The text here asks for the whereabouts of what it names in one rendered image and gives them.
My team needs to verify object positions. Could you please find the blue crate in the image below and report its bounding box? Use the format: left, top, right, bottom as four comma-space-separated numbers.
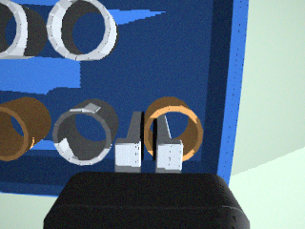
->
0, 0, 249, 198

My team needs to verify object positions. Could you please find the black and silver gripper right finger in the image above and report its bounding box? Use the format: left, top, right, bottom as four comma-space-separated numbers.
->
152, 113, 183, 173

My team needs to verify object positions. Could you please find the bronze bushing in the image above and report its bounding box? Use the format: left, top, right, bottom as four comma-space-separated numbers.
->
144, 96, 203, 161
0, 96, 51, 161

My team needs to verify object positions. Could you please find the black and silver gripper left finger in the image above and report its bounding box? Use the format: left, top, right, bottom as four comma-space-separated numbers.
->
114, 112, 145, 173

